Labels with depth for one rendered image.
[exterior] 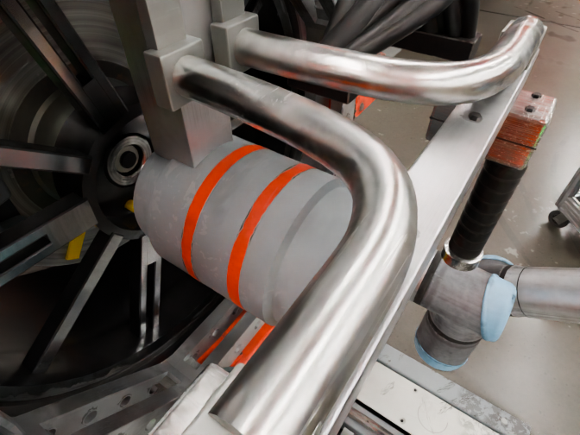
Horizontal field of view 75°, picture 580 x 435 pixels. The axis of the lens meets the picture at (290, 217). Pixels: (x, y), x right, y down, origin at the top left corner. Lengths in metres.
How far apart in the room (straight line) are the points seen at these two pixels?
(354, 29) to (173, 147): 0.17
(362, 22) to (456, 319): 0.44
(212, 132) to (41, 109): 0.20
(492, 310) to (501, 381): 0.75
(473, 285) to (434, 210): 0.41
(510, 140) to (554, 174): 1.79
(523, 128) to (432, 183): 0.17
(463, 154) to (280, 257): 0.14
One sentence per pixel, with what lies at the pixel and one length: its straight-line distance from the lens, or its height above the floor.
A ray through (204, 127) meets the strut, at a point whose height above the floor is 0.94.
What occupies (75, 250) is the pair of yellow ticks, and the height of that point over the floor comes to 0.74.
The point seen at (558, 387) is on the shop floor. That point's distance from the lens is 1.41.
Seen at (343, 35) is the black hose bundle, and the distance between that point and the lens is 0.32.
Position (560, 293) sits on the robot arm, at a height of 0.62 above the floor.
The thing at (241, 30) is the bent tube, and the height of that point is 1.01.
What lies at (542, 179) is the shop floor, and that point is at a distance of 2.10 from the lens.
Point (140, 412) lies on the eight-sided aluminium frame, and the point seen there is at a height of 0.69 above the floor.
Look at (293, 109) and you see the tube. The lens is 0.20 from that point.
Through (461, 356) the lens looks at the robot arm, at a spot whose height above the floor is 0.52.
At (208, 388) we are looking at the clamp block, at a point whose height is 0.95.
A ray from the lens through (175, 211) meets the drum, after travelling 0.32.
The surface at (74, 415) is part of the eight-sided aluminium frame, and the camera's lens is 0.46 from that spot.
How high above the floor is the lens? 1.11
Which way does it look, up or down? 45 degrees down
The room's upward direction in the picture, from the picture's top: straight up
